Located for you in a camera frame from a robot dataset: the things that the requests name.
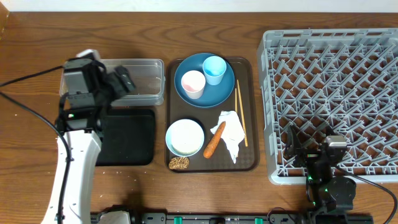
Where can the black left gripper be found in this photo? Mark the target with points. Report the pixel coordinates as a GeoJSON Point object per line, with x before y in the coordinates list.
{"type": "Point", "coordinates": [118, 83]}

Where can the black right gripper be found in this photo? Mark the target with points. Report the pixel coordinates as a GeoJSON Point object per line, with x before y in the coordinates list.
{"type": "Point", "coordinates": [311, 155]}

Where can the pink cup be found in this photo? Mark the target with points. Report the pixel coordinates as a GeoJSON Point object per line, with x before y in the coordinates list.
{"type": "Point", "coordinates": [193, 83]}

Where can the white napkin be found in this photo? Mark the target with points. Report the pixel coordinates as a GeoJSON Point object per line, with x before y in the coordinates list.
{"type": "Point", "coordinates": [232, 134]}

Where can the light blue bowl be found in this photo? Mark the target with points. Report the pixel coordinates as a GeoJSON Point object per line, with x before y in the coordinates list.
{"type": "Point", "coordinates": [184, 137]}

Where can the brown walnut shell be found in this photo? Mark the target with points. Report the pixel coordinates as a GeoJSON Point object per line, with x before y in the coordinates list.
{"type": "Point", "coordinates": [179, 163]}

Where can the orange carrot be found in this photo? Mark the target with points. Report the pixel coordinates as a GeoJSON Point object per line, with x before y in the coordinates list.
{"type": "Point", "coordinates": [212, 145]}

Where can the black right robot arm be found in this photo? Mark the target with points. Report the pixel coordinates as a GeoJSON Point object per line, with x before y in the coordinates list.
{"type": "Point", "coordinates": [332, 196]}

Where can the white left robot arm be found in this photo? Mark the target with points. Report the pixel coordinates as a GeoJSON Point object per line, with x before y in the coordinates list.
{"type": "Point", "coordinates": [77, 155]}

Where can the grey dishwasher rack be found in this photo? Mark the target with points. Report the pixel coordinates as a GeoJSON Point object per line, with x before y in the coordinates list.
{"type": "Point", "coordinates": [345, 79]}

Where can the black waste tray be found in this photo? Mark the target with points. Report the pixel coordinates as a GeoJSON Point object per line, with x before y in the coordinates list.
{"type": "Point", "coordinates": [128, 138]}

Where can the clear plastic bin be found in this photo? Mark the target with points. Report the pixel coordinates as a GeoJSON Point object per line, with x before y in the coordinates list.
{"type": "Point", "coordinates": [148, 77]}

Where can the long wooden chopstick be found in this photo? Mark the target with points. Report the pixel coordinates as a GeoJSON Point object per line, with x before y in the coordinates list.
{"type": "Point", "coordinates": [242, 114]}

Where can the dark blue plate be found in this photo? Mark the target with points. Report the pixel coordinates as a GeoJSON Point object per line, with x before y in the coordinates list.
{"type": "Point", "coordinates": [213, 95]}

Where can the light blue cup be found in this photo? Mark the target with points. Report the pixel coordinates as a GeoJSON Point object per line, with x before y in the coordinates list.
{"type": "Point", "coordinates": [214, 68]}

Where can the short wooden chopstick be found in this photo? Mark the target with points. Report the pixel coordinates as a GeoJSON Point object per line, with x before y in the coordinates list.
{"type": "Point", "coordinates": [236, 100]}

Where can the brown serving tray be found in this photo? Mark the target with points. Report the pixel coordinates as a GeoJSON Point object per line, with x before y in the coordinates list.
{"type": "Point", "coordinates": [177, 108]}

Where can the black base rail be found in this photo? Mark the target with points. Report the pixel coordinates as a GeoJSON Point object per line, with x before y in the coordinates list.
{"type": "Point", "coordinates": [120, 214]}

